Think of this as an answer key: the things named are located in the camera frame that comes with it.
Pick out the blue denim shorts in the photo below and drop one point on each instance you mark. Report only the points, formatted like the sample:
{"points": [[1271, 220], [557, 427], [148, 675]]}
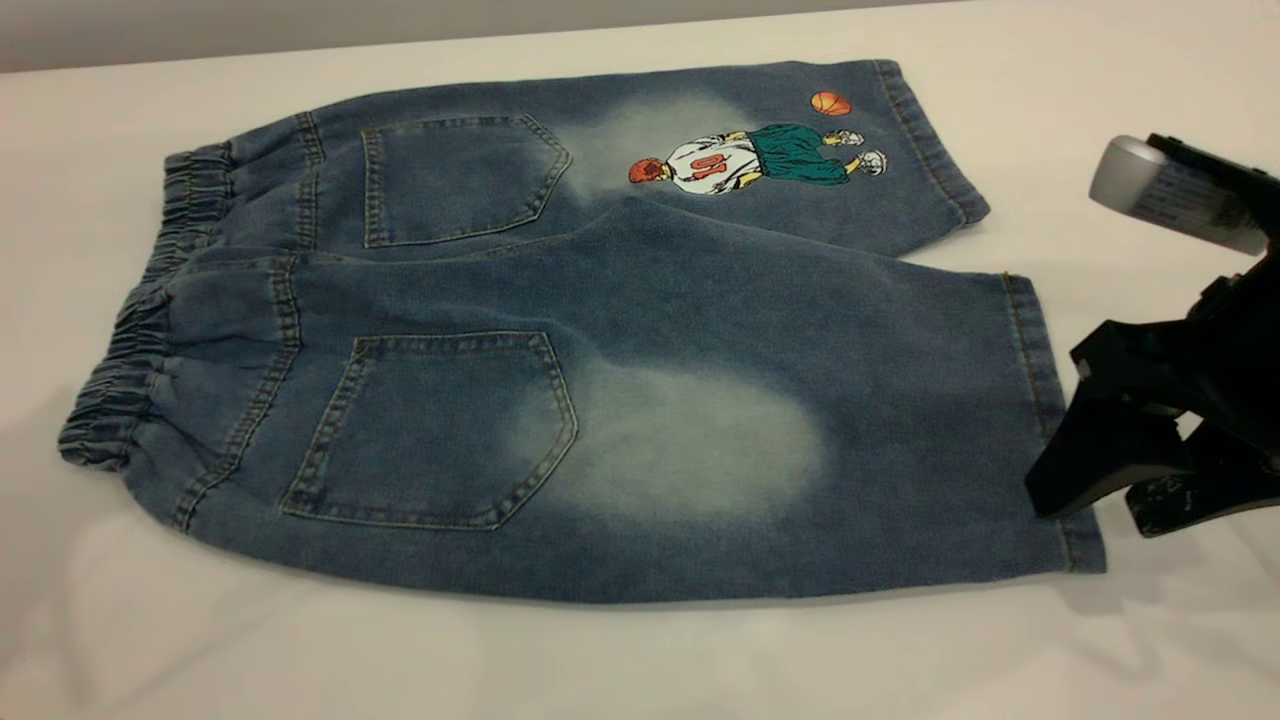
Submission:
{"points": [[640, 330]]}

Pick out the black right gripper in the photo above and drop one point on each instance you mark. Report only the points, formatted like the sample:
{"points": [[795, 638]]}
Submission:
{"points": [[1230, 350]]}

